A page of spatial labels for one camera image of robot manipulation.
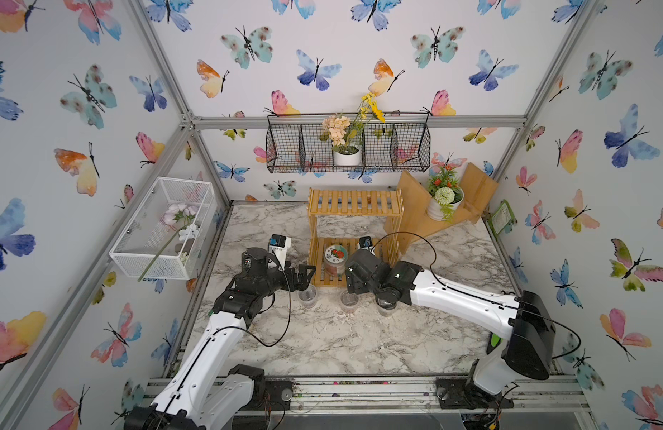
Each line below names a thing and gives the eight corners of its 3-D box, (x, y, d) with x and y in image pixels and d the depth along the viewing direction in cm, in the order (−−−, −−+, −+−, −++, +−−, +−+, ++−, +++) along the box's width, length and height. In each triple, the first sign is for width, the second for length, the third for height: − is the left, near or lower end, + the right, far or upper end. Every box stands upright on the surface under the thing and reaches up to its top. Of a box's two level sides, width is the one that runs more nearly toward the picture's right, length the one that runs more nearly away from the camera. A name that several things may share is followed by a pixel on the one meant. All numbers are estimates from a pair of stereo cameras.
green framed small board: (495, 235, 113) (505, 220, 106) (486, 214, 121) (495, 199, 114) (506, 235, 113) (517, 220, 106) (496, 214, 121) (506, 199, 114)
